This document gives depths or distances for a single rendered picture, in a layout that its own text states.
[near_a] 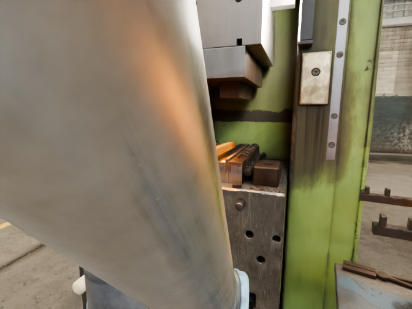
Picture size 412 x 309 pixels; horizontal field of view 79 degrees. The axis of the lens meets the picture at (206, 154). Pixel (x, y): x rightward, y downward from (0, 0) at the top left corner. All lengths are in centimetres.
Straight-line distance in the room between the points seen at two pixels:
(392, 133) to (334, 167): 618
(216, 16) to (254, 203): 61
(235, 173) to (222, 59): 38
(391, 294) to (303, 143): 50
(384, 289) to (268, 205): 37
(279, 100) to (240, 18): 54
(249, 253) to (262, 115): 70
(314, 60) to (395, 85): 621
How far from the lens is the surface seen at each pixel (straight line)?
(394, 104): 712
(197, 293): 17
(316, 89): 94
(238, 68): 85
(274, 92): 130
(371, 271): 93
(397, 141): 720
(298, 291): 120
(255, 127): 132
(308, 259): 112
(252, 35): 86
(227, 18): 89
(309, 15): 97
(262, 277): 94
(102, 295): 40
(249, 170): 86
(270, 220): 83
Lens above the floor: 117
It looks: 10 degrees down
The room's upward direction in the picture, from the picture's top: straight up
